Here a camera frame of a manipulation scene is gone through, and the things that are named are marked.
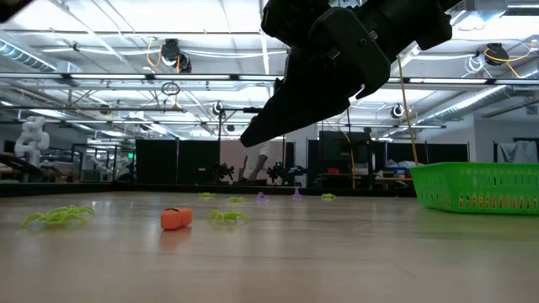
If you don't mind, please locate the green plastic basket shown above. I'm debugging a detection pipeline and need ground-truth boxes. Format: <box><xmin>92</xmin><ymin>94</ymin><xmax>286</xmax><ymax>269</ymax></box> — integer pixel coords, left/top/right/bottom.
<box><xmin>409</xmin><ymin>162</ymin><xmax>539</xmax><ymax>216</ymax></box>

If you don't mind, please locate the black metal gantry frame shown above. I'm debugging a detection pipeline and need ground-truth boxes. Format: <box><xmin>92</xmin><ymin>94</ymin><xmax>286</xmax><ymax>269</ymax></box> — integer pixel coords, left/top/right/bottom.
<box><xmin>216</xmin><ymin>106</ymin><xmax>287</xmax><ymax>187</ymax></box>

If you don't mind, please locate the grey hanging cloth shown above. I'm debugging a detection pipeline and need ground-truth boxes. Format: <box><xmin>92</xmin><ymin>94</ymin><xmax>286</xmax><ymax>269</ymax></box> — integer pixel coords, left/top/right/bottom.
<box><xmin>493</xmin><ymin>138</ymin><xmax>539</xmax><ymax>164</ymax></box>

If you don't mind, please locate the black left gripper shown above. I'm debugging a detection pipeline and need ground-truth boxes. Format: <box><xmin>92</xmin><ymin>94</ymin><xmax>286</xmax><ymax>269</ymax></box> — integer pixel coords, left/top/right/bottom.
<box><xmin>0</xmin><ymin>0</ymin><xmax>34</xmax><ymax>24</ymax></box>

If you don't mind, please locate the person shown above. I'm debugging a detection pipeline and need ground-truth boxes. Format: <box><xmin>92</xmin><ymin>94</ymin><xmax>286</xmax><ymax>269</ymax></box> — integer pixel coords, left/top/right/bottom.
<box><xmin>243</xmin><ymin>141</ymin><xmax>275</xmax><ymax>183</ymax></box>

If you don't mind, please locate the white humanoid robot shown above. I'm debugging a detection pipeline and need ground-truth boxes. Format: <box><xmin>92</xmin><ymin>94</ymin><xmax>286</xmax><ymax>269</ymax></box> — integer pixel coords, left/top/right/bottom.
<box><xmin>13</xmin><ymin>116</ymin><xmax>51</xmax><ymax>169</ymax></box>

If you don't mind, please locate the black equipment cart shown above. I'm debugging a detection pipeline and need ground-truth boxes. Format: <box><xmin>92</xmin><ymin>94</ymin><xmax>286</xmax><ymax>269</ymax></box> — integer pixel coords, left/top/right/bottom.
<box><xmin>316</xmin><ymin>130</ymin><xmax>382</xmax><ymax>189</ymax></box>

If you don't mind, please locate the black curved hose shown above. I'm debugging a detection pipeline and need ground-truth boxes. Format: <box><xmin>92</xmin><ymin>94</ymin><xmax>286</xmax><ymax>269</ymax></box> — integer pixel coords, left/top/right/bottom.
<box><xmin>0</xmin><ymin>151</ymin><xmax>43</xmax><ymax>183</ymax></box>

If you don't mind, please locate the pale curtain backdrop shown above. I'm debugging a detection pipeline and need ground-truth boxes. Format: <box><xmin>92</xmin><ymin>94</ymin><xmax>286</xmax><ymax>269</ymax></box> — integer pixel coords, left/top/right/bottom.
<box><xmin>219</xmin><ymin>136</ymin><xmax>286</xmax><ymax>185</ymax></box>

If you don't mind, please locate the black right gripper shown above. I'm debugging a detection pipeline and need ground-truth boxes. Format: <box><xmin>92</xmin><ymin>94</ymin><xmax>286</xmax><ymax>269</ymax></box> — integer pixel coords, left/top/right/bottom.
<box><xmin>239</xmin><ymin>7</ymin><xmax>391</xmax><ymax>148</ymax></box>

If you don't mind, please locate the black partition panel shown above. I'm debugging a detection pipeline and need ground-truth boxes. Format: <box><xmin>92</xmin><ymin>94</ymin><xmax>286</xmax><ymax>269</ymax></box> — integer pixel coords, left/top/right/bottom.
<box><xmin>135</xmin><ymin>139</ymin><xmax>179</xmax><ymax>185</ymax></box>
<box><xmin>385</xmin><ymin>141</ymin><xmax>471</xmax><ymax>164</ymax></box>
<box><xmin>178</xmin><ymin>139</ymin><xmax>221</xmax><ymax>185</ymax></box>

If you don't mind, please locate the white square pillar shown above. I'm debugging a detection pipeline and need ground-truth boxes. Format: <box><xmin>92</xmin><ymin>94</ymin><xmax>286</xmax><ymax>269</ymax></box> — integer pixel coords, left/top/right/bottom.
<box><xmin>285</xmin><ymin>121</ymin><xmax>319</xmax><ymax>189</ymax></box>

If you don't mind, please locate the yellow cable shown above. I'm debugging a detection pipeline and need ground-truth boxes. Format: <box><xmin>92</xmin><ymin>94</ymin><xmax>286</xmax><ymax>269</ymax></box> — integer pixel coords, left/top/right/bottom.
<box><xmin>395</xmin><ymin>56</ymin><xmax>419</xmax><ymax>165</ymax></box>

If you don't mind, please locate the hanging black cable loop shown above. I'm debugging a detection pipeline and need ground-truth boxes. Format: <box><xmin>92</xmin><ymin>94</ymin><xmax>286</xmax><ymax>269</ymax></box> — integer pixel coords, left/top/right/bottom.
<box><xmin>160</xmin><ymin>81</ymin><xmax>182</xmax><ymax>98</ymax></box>

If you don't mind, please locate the long ceiling light bar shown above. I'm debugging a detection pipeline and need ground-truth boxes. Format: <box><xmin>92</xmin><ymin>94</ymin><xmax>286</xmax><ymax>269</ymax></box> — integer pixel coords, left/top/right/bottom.
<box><xmin>0</xmin><ymin>72</ymin><xmax>539</xmax><ymax>85</ymax></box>

